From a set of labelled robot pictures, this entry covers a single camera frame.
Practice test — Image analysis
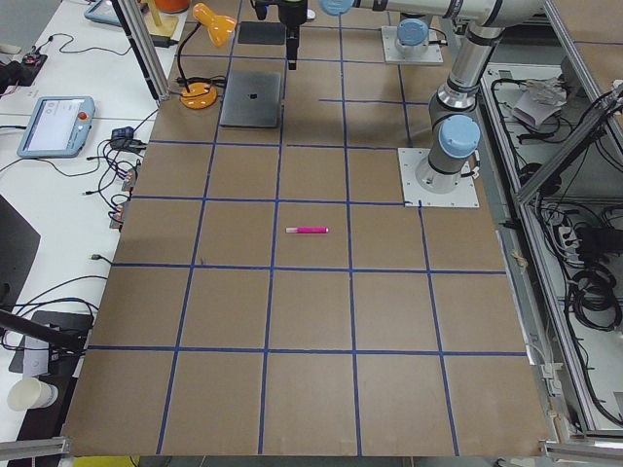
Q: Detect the white paper cup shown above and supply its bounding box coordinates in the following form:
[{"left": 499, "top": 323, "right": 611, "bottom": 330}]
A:
[{"left": 7, "top": 377, "right": 58, "bottom": 412}]

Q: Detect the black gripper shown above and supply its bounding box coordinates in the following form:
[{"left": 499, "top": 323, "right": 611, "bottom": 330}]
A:
[{"left": 250, "top": 0, "right": 308, "bottom": 70}]

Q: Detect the wooden stand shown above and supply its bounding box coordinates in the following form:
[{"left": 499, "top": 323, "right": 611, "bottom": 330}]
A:
[{"left": 144, "top": 0, "right": 178, "bottom": 39}]

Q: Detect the orange desk lamp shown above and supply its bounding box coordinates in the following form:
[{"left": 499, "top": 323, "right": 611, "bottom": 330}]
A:
[{"left": 176, "top": 3, "right": 237, "bottom": 110}]

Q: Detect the black power adapter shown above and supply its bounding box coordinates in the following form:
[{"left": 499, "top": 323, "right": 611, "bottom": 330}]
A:
[{"left": 150, "top": 34, "right": 178, "bottom": 48}]

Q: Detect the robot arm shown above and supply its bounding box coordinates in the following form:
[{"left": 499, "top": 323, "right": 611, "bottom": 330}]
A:
[
  {"left": 250, "top": 1, "right": 447, "bottom": 69},
  {"left": 320, "top": 0, "right": 543, "bottom": 195}
]

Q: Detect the pink highlighter pen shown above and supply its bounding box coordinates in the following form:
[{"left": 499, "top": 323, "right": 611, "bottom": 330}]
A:
[{"left": 285, "top": 226, "right": 329, "bottom": 234}]

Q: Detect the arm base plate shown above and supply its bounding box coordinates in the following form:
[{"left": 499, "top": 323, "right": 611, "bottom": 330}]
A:
[
  {"left": 381, "top": 26, "right": 444, "bottom": 66},
  {"left": 397, "top": 148, "right": 480, "bottom": 209}
]

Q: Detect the black mousepad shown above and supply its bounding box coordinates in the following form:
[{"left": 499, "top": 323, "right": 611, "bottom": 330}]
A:
[{"left": 238, "top": 21, "right": 286, "bottom": 46}]

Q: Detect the orange cylinder container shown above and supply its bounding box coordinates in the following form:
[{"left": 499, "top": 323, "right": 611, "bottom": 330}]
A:
[{"left": 155, "top": 0, "right": 190, "bottom": 14}]

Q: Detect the grey closed laptop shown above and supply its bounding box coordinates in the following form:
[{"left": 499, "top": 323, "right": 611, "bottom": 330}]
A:
[{"left": 220, "top": 71, "right": 281, "bottom": 128}]

